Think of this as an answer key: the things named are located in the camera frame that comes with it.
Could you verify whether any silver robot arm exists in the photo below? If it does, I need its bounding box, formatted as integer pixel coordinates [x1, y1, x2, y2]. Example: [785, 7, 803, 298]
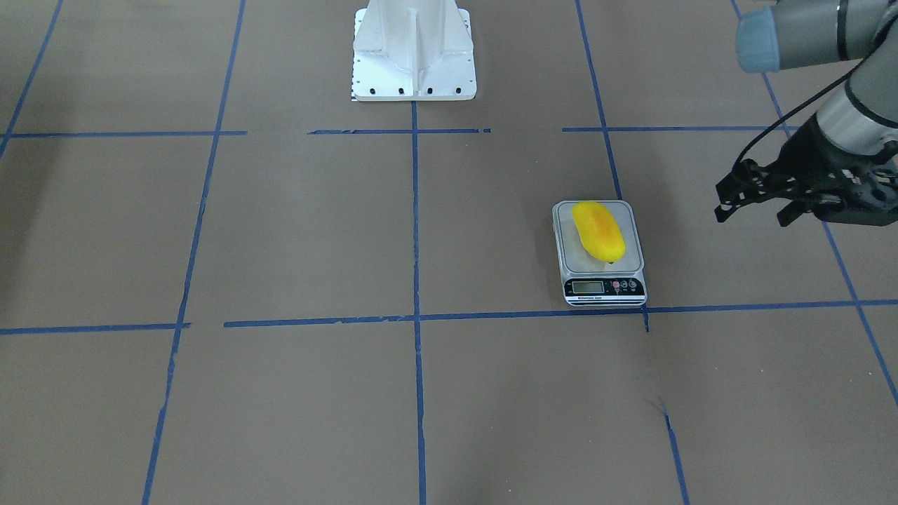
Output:
[714, 1, 897, 227]

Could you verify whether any silver digital kitchen scale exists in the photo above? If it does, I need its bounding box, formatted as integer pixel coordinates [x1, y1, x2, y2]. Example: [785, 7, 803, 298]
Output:
[552, 199, 648, 308]

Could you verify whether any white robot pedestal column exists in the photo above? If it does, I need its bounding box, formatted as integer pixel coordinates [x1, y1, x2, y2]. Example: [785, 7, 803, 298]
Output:
[351, 1, 478, 102]

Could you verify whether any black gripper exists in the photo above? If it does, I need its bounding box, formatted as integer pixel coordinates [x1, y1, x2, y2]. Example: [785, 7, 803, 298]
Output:
[714, 113, 865, 227]

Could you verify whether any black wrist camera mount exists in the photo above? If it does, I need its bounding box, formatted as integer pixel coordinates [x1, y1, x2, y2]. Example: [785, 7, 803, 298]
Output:
[814, 159, 897, 227]

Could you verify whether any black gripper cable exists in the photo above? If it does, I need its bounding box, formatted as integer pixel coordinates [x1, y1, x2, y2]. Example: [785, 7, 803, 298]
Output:
[730, 21, 898, 184]

